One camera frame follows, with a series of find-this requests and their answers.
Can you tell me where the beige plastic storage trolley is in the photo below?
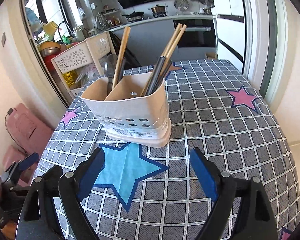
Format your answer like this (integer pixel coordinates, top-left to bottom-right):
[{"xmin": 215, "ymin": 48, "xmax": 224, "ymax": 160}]
[{"xmin": 51, "ymin": 31, "xmax": 115, "ymax": 99}]

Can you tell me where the plain bamboo chopstick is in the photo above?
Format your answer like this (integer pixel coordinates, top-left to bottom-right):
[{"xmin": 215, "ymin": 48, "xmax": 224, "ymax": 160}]
[{"xmin": 140, "ymin": 23, "xmax": 187, "ymax": 96}]

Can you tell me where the patterned bamboo chopstick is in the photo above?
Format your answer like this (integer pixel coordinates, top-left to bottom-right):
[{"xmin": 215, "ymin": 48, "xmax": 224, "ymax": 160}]
[{"xmin": 112, "ymin": 26, "xmax": 130, "ymax": 89}]

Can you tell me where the steel cooking pot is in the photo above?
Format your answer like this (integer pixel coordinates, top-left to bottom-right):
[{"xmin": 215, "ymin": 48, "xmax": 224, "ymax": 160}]
[{"xmin": 149, "ymin": 4, "xmax": 167, "ymax": 16}]

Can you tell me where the metal bowl with orange rim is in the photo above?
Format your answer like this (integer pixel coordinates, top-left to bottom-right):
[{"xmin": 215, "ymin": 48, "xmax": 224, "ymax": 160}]
[{"xmin": 38, "ymin": 41, "xmax": 61, "ymax": 57}]

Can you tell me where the black built-in oven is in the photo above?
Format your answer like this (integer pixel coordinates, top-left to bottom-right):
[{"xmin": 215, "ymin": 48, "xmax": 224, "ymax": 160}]
[{"xmin": 173, "ymin": 19, "xmax": 216, "ymax": 48}]

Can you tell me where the long bamboo chopstick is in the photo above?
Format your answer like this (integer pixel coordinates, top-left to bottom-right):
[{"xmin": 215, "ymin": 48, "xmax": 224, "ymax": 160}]
[{"xmin": 161, "ymin": 23, "xmax": 187, "ymax": 59}]

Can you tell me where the white refrigerator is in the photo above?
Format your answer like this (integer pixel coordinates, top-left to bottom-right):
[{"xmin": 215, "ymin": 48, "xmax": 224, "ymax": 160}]
[{"xmin": 211, "ymin": 0, "xmax": 245, "ymax": 72}]

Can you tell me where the grey checkered tablecloth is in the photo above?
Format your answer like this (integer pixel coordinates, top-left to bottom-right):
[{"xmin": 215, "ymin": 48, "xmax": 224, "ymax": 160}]
[{"xmin": 32, "ymin": 58, "xmax": 300, "ymax": 240}]

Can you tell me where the black chopstick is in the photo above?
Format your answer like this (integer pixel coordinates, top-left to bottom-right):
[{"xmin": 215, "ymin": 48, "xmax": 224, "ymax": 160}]
[
  {"xmin": 145, "ymin": 56, "xmax": 166, "ymax": 96},
  {"xmin": 152, "ymin": 60, "xmax": 172, "ymax": 93}
]

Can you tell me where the black wok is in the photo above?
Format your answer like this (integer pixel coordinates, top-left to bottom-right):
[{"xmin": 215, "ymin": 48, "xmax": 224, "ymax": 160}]
[{"xmin": 122, "ymin": 11, "xmax": 145, "ymax": 22}]

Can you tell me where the white plastic utensil holder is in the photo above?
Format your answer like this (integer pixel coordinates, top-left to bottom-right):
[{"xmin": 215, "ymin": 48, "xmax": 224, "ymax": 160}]
[{"xmin": 81, "ymin": 72, "xmax": 172, "ymax": 148}]

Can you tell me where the pink plastic stool stack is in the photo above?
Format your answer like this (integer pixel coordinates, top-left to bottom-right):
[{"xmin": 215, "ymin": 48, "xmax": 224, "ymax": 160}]
[{"xmin": 2, "ymin": 103, "xmax": 53, "ymax": 169}]

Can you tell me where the dark translucent spoon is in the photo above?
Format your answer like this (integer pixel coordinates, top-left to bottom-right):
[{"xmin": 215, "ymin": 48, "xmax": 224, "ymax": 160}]
[{"xmin": 104, "ymin": 54, "xmax": 117, "ymax": 94}]

